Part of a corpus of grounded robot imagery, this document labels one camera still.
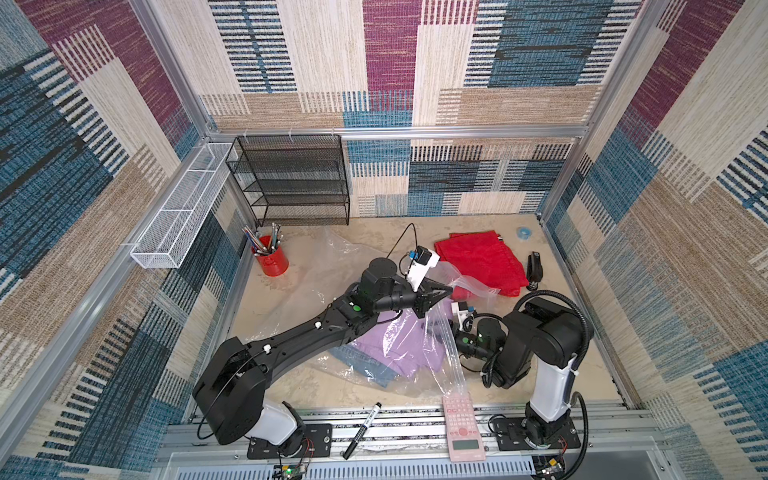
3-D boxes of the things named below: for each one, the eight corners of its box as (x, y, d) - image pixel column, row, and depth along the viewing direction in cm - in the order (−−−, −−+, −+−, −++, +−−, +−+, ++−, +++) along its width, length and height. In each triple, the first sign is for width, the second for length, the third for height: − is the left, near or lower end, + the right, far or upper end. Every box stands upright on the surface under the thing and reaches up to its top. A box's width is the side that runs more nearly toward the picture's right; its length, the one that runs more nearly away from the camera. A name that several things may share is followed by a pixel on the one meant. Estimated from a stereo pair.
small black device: (526, 289, 101) (530, 282, 98) (527, 257, 110) (531, 250, 107) (537, 292, 101) (542, 285, 97) (538, 259, 109) (542, 252, 106)
